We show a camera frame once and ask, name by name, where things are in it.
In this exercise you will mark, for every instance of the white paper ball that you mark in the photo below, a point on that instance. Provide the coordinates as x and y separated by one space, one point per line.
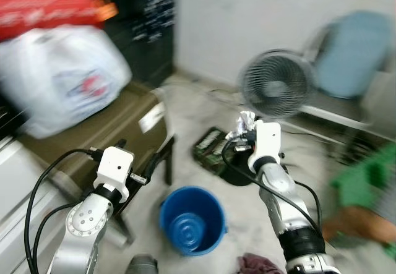
246 124

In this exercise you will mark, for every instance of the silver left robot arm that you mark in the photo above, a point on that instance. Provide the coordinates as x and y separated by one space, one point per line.
80 224

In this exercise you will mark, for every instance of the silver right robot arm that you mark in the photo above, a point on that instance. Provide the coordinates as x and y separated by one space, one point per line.
288 200

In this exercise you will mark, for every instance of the brown low table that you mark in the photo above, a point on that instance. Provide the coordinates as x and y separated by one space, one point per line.
117 116

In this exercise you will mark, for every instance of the black flat box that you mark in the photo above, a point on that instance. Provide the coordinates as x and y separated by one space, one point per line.
210 149

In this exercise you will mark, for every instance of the white paper label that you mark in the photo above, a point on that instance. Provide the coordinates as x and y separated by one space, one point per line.
152 117

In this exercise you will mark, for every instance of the round grey electric fan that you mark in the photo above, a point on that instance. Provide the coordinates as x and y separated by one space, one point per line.
276 85

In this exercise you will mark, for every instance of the blue plastic bucket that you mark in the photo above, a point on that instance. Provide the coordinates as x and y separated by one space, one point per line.
192 221

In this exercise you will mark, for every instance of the grey left robot leg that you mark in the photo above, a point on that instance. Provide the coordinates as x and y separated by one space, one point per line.
143 265

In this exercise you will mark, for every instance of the white printed plastic bag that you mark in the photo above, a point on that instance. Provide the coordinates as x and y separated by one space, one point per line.
59 79

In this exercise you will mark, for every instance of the white drawer cabinet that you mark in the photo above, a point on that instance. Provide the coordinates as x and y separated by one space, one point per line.
18 193

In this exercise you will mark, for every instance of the maroon cloth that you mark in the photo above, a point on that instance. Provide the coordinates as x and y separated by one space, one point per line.
260 265

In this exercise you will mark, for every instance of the black box with white print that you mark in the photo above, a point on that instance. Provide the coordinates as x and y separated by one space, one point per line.
148 20

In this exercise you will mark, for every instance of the person in green clothes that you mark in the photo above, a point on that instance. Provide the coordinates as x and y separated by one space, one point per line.
365 184

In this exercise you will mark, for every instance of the small orange label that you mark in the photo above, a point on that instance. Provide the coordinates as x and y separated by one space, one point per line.
106 9

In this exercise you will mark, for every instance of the blue cushioned chair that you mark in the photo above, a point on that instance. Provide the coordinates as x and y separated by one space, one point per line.
352 51

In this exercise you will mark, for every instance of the red printed box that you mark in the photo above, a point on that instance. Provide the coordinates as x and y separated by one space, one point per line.
43 2

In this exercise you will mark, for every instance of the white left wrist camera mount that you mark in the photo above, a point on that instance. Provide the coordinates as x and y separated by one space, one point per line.
114 166

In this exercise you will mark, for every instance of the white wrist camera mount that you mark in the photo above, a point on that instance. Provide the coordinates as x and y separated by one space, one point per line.
267 141
114 166

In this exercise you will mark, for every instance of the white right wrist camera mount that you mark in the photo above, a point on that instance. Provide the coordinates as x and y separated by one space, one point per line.
267 141

